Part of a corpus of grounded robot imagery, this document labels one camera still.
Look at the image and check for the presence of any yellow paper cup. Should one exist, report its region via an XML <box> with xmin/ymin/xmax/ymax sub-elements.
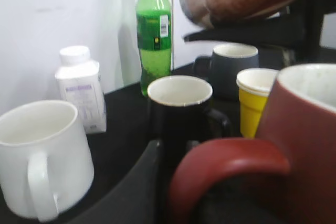
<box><xmin>236</xmin><ymin>68</ymin><xmax>278</xmax><ymax>137</ymax></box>

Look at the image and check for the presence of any grey ceramic mug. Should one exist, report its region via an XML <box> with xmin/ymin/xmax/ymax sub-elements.
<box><xmin>193</xmin><ymin>43</ymin><xmax>259</xmax><ymax>100</ymax></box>

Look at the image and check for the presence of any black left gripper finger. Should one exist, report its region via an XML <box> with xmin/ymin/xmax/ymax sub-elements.
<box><xmin>63</xmin><ymin>140</ymin><xmax>171</xmax><ymax>223</ymax></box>

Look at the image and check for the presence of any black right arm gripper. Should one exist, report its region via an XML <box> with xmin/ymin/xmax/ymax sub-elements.
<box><xmin>183</xmin><ymin>0</ymin><xmax>335</xmax><ymax>66</ymax></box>

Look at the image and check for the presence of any white ceramic mug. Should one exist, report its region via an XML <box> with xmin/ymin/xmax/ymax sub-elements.
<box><xmin>1</xmin><ymin>100</ymin><xmax>94</xmax><ymax>222</ymax></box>

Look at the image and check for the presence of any black ceramic mug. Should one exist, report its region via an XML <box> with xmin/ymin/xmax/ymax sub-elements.
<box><xmin>147</xmin><ymin>75</ymin><xmax>233</xmax><ymax>144</ymax></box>

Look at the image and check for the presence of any dark red ceramic mug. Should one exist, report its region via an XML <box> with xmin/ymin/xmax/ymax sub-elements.
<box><xmin>168</xmin><ymin>63</ymin><xmax>335</xmax><ymax>223</ymax></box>

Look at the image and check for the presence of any green sprite bottle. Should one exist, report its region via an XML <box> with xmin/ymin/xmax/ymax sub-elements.
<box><xmin>136</xmin><ymin>0</ymin><xmax>172</xmax><ymax>97</ymax></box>

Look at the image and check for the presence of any white milk carton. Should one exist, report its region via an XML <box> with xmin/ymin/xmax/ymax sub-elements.
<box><xmin>55</xmin><ymin>46</ymin><xmax>107</xmax><ymax>134</ymax></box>

